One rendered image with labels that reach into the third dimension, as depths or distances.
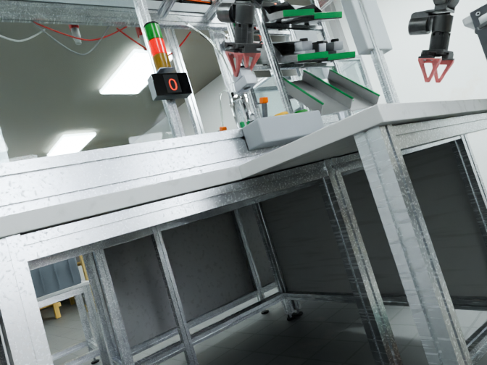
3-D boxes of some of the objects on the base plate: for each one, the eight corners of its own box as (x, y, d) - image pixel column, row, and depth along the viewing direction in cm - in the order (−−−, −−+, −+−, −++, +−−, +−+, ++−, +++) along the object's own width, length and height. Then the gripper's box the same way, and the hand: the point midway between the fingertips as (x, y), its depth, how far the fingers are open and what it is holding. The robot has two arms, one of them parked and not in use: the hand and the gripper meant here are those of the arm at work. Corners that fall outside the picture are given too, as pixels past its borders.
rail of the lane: (348, 145, 111) (336, 111, 111) (-4, 224, 60) (-20, 161, 61) (334, 150, 115) (323, 118, 116) (-4, 229, 65) (-19, 169, 65)
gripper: (238, 22, 105) (235, 79, 112) (264, 24, 111) (261, 77, 118) (224, 22, 110) (222, 75, 116) (251, 22, 116) (248, 74, 122)
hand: (241, 73), depth 117 cm, fingers closed on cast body, 4 cm apart
